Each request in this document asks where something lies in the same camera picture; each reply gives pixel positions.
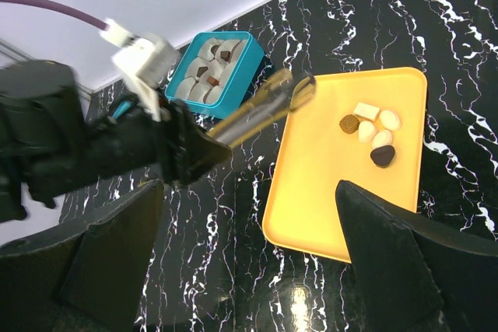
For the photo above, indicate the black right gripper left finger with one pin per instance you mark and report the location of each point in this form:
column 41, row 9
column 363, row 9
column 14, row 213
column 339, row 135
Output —
column 85, row 274

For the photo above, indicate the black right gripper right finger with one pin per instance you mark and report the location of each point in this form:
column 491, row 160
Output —
column 416, row 274

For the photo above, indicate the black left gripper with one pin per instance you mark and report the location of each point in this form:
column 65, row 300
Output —
column 182, row 149

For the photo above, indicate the metal tongs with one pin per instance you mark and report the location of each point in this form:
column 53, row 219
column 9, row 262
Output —
column 281, row 94

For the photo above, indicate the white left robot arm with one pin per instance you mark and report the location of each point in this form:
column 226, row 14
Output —
column 47, row 145

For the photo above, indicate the teal chocolate box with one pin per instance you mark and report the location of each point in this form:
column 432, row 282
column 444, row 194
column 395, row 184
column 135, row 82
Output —
column 247, row 65

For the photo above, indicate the dark oval chocolate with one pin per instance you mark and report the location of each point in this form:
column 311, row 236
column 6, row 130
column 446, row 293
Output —
column 383, row 156

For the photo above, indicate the white round chocolate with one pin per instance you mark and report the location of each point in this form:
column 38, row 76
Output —
column 382, row 138

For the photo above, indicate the white oval chocolate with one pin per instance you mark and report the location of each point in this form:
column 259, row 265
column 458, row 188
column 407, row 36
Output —
column 390, row 120
column 366, row 131

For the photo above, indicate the brown ridged round chocolate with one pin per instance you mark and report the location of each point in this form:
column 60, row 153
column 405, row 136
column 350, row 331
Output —
column 349, row 124

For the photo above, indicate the white rectangular chocolate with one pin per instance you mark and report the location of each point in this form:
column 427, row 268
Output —
column 366, row 111

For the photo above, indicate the teal box lid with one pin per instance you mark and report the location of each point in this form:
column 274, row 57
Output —
column 121, row 108

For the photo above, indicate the yellow plastic tray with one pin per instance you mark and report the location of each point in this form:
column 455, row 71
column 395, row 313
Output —
column 315, row 154

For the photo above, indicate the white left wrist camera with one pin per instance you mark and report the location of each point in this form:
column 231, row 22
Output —
column 143, row 62

